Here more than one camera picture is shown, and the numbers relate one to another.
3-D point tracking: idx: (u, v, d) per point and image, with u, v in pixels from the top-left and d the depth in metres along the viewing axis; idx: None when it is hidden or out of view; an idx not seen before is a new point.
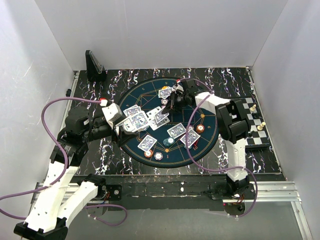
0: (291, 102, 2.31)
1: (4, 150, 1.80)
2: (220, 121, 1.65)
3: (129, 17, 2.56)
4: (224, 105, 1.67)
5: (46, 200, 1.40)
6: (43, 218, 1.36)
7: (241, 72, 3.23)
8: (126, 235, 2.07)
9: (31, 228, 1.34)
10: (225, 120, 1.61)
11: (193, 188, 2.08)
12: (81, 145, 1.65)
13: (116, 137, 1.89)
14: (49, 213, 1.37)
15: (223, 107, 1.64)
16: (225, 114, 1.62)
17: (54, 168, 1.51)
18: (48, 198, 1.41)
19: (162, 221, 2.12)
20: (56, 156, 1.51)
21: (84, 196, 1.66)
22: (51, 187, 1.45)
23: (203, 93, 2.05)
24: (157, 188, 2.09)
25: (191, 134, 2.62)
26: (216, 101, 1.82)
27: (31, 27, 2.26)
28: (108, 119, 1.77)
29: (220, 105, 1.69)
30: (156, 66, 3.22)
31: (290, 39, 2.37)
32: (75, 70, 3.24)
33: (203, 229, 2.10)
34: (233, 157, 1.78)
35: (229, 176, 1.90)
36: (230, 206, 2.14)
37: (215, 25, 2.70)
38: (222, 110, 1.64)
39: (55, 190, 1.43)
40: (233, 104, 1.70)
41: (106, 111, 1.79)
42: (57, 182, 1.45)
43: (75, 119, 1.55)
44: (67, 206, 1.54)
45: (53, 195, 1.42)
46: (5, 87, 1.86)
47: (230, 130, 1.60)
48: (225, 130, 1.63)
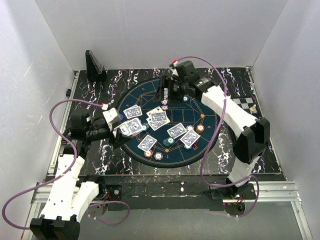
0: (292, 102, 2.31)
1: (4, 149, 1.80)
2: (242, 145, 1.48)
3: (129, 17, 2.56)
4: (251, 129, 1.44)
5: (61, 190, 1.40)
6: (60, 207, 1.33)
7: (241, 72, 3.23)
8: (126, 235, 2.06)
9: (48, 219, 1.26)
10: (248, 147, 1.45)
11: (193, 188, 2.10)
12: (85, 140, 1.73)
13: (112, 139, 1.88)
14: (65, 201, 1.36)
15: (251, 133, 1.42)
16: (250, 142, 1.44)
17: (63, 162, 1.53)
18: (62, 188, 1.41)
19: (162, 221, 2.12)
20: (65, 150, 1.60)
21: (88, 194, 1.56)
22: (63, 177, 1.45)
23: (216, 91, 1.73)
24: (157, 189, 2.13)
25: (191, 134, 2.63)
26: (238, 116, 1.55)
27: (31, 27, 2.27)
28: (108, 122, 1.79)
29: (245, 128, 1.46)
30: (156, 66, 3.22)
31: (290, 39, 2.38)
32: (75, 70, 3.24)
33: (203, 229, 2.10)
34: (243, 171, 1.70)
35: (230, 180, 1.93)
36: (230, 206, 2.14)
37: (215, 26, 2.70)
38: (249, 137, 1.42)
39: (68, 180, 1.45)
40: (259, 125, 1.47)
41: (106, 113, 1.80)
42: (69, 172, 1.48)
43: (80, 114, 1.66)
44: (74, 204, 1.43)
45: (67, 184, 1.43)
46: (5, 86, 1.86)
47: (248, 156, 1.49)
48: (244, 154, 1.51)
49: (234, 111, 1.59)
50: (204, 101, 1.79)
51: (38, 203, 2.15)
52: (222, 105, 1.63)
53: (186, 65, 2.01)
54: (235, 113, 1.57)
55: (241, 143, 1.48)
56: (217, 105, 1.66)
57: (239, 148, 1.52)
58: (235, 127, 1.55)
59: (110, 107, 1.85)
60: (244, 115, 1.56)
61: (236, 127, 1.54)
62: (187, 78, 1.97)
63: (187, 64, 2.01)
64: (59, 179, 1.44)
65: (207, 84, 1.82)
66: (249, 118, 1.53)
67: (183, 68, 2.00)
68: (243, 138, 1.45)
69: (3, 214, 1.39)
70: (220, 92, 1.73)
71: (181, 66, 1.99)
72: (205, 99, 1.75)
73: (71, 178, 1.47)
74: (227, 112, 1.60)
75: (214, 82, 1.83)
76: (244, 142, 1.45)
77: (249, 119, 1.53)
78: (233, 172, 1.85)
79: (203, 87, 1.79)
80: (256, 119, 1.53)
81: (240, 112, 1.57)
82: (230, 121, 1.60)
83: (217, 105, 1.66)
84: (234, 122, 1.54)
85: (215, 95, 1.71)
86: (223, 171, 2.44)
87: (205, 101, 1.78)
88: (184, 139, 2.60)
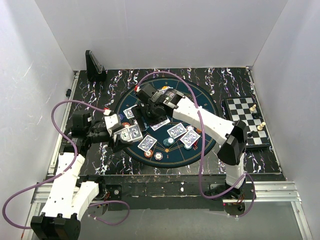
0: (292, 102, 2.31)
1: (4, 149, 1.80)
2: (228, 153, 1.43)
3: (129, 17, 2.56)
4: (233, 137, 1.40)
5: (62, 188, 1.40)
6: (60, 204, 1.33)
7: (241, 72, 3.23)
8: (126, 235, 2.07)
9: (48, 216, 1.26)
10: (234, 154, 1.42)
11: (194, 188, 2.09)
12: (85, 139, 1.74)
13: (112, 143, 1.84)
14: (66, 199, 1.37)
15: (234, 141, 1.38)
16: (235, 148, 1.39)
17: (64, 160, 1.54)
18: (63, 185, 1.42)
19: (162, 222, 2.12)
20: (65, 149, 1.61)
21: (89, 193, 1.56)
22: (63, 175, 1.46)
23: (183, 103, 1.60)
24: (157, 189, 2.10)
25: (191, 134, 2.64)
26: (217, 126, 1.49)
27: (30, 27, 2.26)
28: (108, 128, 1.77)
29: (228, 136, 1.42)
30: (156, 66, 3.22)
31: (290, 39, 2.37)
32: (75, 70, 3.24)
33: (203, 228, 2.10)
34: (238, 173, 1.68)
35: (229, 184, 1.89)
36: (230, 206, 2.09)
37: (216, 26, 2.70)
38: (234, 145, 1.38)
39: (69, 177, 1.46)
40: (239, 129, 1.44)
41: (107, 119, 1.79)
42: (69, 170, 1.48)
43: (81, 113, 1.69)
44: (75, 203, 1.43)
45: (68, 182, 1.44)
46: (5, 87, 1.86)
47: (236, 161, 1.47)
48: (231, 161, 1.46)
49: (212, 121, 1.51)
50: (176, 117, 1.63)
51: (39, 203, 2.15)
52: (197, 117, 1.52)
53: (145, 88, 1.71)
54: (213, 122, 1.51)
55: (227, 152, 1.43)
56: (192, 118, 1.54)
57: (224, 156, 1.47)
58: (218, 137, 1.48)
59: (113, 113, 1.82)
60: (222, 123, 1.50)
61: (219, 137, 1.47)
62: (151, 100, 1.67)
63: (145, 87, 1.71)
64: (60, 177, 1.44)
65: (174, 97, 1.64)
66: (227, 124, 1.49)
67: (143, 92, 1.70)
68: (228, 148, 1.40)
69: (4, 216, 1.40)
70: (189, 102, 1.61)
71: (140, 93, 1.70)
72: (177, 115, 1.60)
73: (72, 176, 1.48)
74: (205, 123, 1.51)
75: (180, 94, 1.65)
76: (229, 150, 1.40)
77: (228, 126, 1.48)
78: (227, 175, 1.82)
79: (171, 103, 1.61)
80: (233, 123, 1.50)
81: (216, 120, 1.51)
82: (210, 132, 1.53)
83: (192, 118, 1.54)
84: (216, 133, 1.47)
85: (185, 108, 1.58)
86: (223, 171, 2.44)
87: (177, 116, 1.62)
88: (184, 139, 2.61)
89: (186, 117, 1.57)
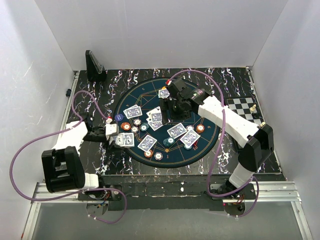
0: (291, 103, 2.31)
1: (4, 150, 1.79)
2: (248, 155, 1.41)
3: (129, 17, 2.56)
4: (256, 139, 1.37)
5: (69, 136, 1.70)
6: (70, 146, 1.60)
7: (241, 72, 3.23)
8: (125, 236, 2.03)
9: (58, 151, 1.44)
10: (255, 158, 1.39)
11: (193, 188, 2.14)
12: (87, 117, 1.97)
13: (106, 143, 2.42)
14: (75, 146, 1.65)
15: (256, 143, 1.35)
16: (256, 152, 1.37)
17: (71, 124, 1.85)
18: (71, 137, 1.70)
19: (162, 221, 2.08)
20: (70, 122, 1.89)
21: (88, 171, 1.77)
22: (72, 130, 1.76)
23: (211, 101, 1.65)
24: (157, 189, 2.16)
25: (191, 134, 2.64)
26: (240, 126, 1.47)
27: (31, 26, 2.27)
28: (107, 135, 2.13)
29: (250, 138, 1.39)
30: (156, 66, 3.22)
31: (290, 38, 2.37)
32: (75, 70, 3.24)
33: (204, 229, 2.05)
34: (247, 176, 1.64)
35: (234, 185, 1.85)
36: (230, 206, 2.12)
37: (216, 26, 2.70)
38: (255, 148, 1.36)
39: (76, 133, 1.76)
40: (264, 133, 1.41)
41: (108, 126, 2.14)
42: (77, 128, 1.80)
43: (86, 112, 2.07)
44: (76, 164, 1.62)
45: (75, 136, 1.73)
46: (5, 86, 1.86)
47: (256, 167, 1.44)
48: (251, 166, 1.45)
49: (236, 121, 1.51)
50: (200, 113, 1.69)
51: (39, 203, 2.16)
52: (221, 116, 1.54)
53: (176, 82, 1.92)
54: (237, 123, 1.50)
55: (247, 154, 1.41)
56: (216, 116, 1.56)
57: (244, 160, 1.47)
58: (239, 138, 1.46)
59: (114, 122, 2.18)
60: (246, 124, 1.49)
61: (240, 138, 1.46)
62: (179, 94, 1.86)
63: (177, 81, 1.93)
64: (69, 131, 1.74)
65: (202, 94, 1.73)
66: (252, 127, 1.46)
67: (174, 86, 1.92)
68: (249, 149, 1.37)
69: (12, 184, 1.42)
70: (216, 101, 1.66)
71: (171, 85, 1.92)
72: (201, 111, 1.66)
73: (78, 133, 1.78)
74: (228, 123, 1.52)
75: (209, 93, 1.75)
76: (250, 152, 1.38)
77: (252, 128, 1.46)
78: (233, 174, 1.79)
79: (198, 99, 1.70)
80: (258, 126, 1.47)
81: (241, 121, 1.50)
82: (232, 132, 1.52)
83: (216, 116, 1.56)
84: (237, 133, 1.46)
85: (211, 106, 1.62)
86: (223, 171, 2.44)
87: (202, 113, 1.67)
88: (184, 139, 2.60)
89: (210, 115, 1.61)
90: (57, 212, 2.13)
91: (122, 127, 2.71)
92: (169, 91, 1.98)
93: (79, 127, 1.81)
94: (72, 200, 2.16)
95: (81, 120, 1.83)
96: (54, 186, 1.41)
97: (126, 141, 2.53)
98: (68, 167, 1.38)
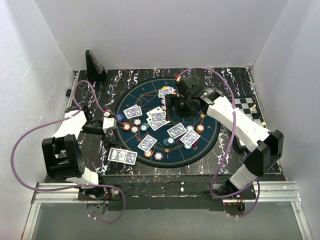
0: (291, 102, 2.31)
1: (4, 150, 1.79)
2: (257, 159, 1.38)
3: (129, 17, 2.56)
4: (266, 145, 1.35)
5: (68, 125, 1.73)
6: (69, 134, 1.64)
7: (241, 72, 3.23)
8: (125, 236, 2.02)
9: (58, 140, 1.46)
10: (263, 164, 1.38)
11: (193, 188, 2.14)
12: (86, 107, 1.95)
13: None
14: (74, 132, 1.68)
15: (265, 148, 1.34)
16: (265, 158, 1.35)
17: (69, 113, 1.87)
18: (70, 125, 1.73)
19: (162, 221, 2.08)
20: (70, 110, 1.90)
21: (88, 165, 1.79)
22: (70, 119, 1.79)
23: (221, 102, 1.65)
24: (157, 189, 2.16)
25: (191, 134, 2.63)
26: (250, 130, 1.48)
27: (31, 26, 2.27)
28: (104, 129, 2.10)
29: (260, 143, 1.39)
30: (156, 66, 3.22)
31: (290, 39, 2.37)
32: (75, 70, 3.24)
33: (204, 229, 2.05)
34: (248, 177, 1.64)
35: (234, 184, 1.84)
36: (230, 206, 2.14)
37: (216, 26, 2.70)
38: (264, 153, 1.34)
39: (75, 121, 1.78)
40: (274, 139, 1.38)
41: (105, 120, 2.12)
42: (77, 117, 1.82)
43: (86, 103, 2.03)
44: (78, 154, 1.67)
45: (74, 124, 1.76)
46: (5, 86, 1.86)
47: (263, 172, 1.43)
48: (259, 170, 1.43)
49: (246, 125, 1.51)
50: (210, 113, 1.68)
51: (39, 203, 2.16)
52: (231, 118, 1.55)
53: (186, 79, 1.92)
54: (247, 126, 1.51)
55: (257, 159, 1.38)
56: (226, 117, 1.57)
57: (250, 163, 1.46)
58: (249, 142, 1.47)
59: (111, 116, 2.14)
60: (257, 129, 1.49)
61: (249, 142, 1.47)
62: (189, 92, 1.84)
63: (186, 78, 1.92)
64: (68, 120, 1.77)
65: (212, 94, 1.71)
66: (263, 132, 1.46)
67: (183, 82, 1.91)
68: (258, 154, 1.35)
69: (13, 170, 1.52)
70: (226, 102, 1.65)
71: (181, 81, 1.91)
72: (210, 111, 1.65)
73: (78, 122, 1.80)
74: (239, 126, 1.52)
75: (219, 92, 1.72)
76: (259, 157, 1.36)
77: (263, 133, 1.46)
78: (235, 175, 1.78)
79: (208, 99, 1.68)
80: (269, 132, 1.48)
81: (251, 125, 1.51)
82: (241, 135, 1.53)
83: (226, 117, 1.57)
84: (247, 137, 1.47)
85: (222, 106, 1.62)
86: (223, 171, 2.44)
87: (211, 114, 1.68)
88: (184, 139, 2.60)
89: (220, 115, 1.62)
90: (57, 212, 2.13)
91: (122, 127, 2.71)
92: (177, 88, 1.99)
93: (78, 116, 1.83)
94: (73, 200, 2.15)
95: (79, 110, 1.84)
96: (54, 173, 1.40)
97: (128, 158, 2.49)
98: (68, 154, 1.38)
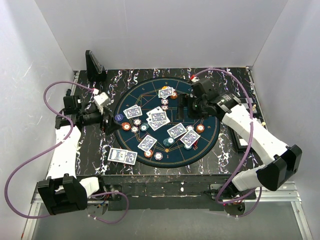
0: (292, 102, 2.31)
1: (4, 150, 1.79)
2: (272, 174, 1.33)
3: (129, 17, 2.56)
4: (282, 159, 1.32)
5: (62, 153, 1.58)
6: (64, 166, 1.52)
7: (241, 72, 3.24)
8: (125, 235, 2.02)
9: (55, 179, 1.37)
10: (278, 178, 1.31)
11: (193, 188, 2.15)
12: (78, 116, 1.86)
13: (104, 126, 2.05)
14: (69, 161, 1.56)
15: (281, 163, 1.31)
16: (281, 173, 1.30)
17: (61, 132, 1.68)
18: (64, 152, 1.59)
19: (162, 221, 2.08)
20: (61, 123, 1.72)
21: (90, 180, 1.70)
22: (63, 143, 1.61)
23: (238, 110, 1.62)
24: (157, 189, 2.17)
25: (191, 134, 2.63)
26: (267, 143, 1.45)
27: (31, 26, 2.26)
28: (99, 104, 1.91)
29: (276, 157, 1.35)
30: (156, 66, 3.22)
31: (290, 39, 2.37)
32: (75, 70, 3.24)
33: (204, 228, 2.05)
34: (251, 184, 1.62)
35: (236, 186, 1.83)
36: (230, 206, 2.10)
37: (216, 26, 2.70)
38: (280, 168, 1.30)
39: (68, 146, 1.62)
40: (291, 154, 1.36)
41: (97, 97, 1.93)
42: (68, 139, 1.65)
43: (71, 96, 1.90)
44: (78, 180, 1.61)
45: (68, 149, 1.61)
46: (5, 86, 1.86)
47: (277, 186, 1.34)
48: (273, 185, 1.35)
49: (263, 137, 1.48)
50: (225, 121, 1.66)
51: (38, 203, 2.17)
52: (248, 129, 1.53)
53: (203, 82, 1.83)
54: (264, 139, 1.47)
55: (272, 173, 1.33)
56: (243, 127, 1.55)
57: (263, 176, 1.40)
58: (264, 155, 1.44)
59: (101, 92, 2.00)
60: (274, 142, 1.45)
61: (265, 155, 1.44)
62: (205, 96, 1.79)
63: (204, 81, 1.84)
64: (61, 145, 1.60)
65: (230, 101, 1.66)
66: (280, 146, 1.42)
67: (199, 85, 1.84)
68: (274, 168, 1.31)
69: (6, 199, 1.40)
70: (243, 111, 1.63)
71: (197, 84, 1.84)
72: (227, 120, 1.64)
73: (71, 145, 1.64)
74: (256, 138, 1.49)
75: (237, 100, 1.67)
76: (274, 171, 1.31)
77: (280, 147, 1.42)
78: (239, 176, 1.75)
79: (225, 106, 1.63)
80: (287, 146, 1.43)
81: (268, 138, 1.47)
82: (257, 147, 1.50)
83: (243, 127, 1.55)
84: (264, 149, 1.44)
85: (239, 115, 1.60)
86: (223, 171, 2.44)
87: (227, 121, 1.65)
88: (184, 139, 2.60)
89: (236, 124, 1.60)
90: None
91: (122, 127, 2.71)
92: (194, 89, 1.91)
93: (70, 137, 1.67)
94: None
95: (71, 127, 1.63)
96: (55, 208, 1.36)
97: (128, 158, 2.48)
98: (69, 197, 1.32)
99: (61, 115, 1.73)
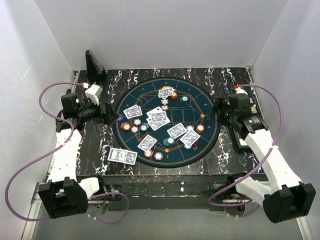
0: (292, 103, 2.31)
1: (4, 150, 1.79)
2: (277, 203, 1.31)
3: (129, 17, 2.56)
4: (290, 193, 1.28)
5: (62, 156, 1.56)
6: (65, 169, 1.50)
7: (241, 72, 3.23)
8: (125, 235, 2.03)
9: (56, 182, 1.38)
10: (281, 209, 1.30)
11: (193, 188, 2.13)
12: (78, 120, 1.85)
13: (104, 117, 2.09)
14: (70, 165, 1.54)
15: (288, 195, 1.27)
16: (285, 205, 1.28)
17: (61, 135, 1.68)
18: (64, 154, 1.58)
19: (162, 221, 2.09)
20: (62, 127, 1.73)
21: (90, 182, 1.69)
22: (64, 146, 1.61)
23: (262, 134, 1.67)
24: (157, 188, 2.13)
25: (191, 134, 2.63)
26: (281, 171, 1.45)
27: (31, 27, 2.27)
28: (93, 92, 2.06)
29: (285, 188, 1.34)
30: (156, 66, 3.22)
31: (290, 39, 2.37)
32: (75, 70, 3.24)
33: (203, 228, 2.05)
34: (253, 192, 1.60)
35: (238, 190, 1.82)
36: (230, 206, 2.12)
37: (215, 26, 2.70)
38: (285, 200, 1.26)
39: (68, 149, 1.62)
40: (303, 192, 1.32)
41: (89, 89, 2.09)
42: (69, 142, 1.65)
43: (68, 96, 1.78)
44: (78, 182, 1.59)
45: (68, 152, 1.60)
46: (5, 86, 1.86)
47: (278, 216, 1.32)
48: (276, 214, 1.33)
49: (278, 165, 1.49)
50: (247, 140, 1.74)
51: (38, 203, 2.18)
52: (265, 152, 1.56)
53: (242, 98, 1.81)
54: (278, 167, 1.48)
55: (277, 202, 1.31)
56: (261, 150, 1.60)
57: (268, 204, 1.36)
58: (273, 182, 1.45)
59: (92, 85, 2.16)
60: (288, 173, 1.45)
61: (274, 183, 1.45)
62: (238, 111, 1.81)
63: (243, 97, 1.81)
64: (62, 148, 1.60)
65: (257, 124, 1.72)
66: (292, 179, 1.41)
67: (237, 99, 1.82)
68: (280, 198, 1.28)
69: (7, 203, 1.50)
70: (268, 137, 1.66)
71: (235, 98, 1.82)
72: (249, 140, 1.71)
73: (72, 148, 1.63)
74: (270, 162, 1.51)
75: (265, 125, 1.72)
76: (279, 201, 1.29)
77: (292, 180, 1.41)
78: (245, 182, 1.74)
79: (252, 127, 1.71)
80: (299, 181, 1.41)
81: (283, 168, 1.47)
82: (269, 173, 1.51)
83: (261, 149, 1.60)
84: (274, 176, 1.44)
85: (261, 139, 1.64)
86: (223, 171, 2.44)
87: (249, 141, 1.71)
88: (184, 139, 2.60)
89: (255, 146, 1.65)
90: None
91: (122, 127, 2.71)
92: (230, 101, 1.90)
93: (71, 140, 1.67)
94: None
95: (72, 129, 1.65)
96: (56, 212, 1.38)
97: (128, 158, 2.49)
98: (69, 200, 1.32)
99: (61, 119, 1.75)
